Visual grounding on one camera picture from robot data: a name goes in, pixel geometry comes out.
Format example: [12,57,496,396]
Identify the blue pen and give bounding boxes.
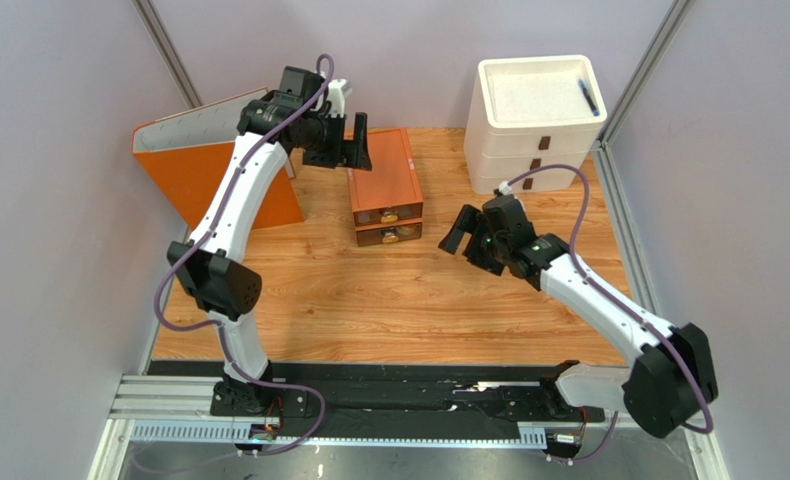
[577,79,600,117]

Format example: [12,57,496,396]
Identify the aluminium rail frame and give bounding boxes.
[90,362,728,479]

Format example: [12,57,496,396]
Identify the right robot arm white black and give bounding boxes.
[438,194,719,438]

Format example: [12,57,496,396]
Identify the orange white ring binder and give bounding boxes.
[131,87,268,230]

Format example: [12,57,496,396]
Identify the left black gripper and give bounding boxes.
[297,111,373,172]

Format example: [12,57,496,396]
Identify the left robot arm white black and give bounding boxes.
[167,67,372,416]

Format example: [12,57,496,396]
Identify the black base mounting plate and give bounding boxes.
[210,363,609,423]

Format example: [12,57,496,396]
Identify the white three-drawer cabinet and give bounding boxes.
[463,54,607,195]

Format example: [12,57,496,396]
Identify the orange makeup drawer box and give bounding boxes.
[347,128,424,247]

